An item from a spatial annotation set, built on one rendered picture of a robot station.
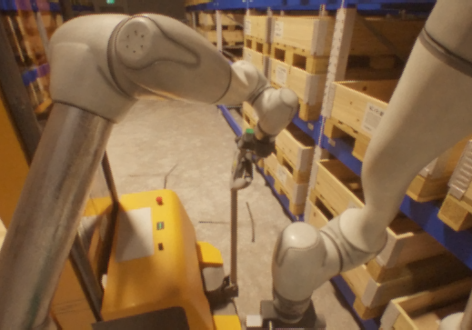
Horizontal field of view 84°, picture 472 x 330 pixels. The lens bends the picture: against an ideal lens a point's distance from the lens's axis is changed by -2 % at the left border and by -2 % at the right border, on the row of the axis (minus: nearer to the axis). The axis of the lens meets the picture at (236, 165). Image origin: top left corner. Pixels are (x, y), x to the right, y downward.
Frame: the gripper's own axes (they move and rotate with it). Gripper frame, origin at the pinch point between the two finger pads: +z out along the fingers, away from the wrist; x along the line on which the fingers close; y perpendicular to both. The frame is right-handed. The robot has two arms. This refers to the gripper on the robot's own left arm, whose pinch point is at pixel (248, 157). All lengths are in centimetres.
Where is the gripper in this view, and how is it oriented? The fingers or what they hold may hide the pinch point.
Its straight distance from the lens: 116.9
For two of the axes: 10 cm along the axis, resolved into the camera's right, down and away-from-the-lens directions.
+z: -3.0, 5.0, 8.2
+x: -9.5, -2.0, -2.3
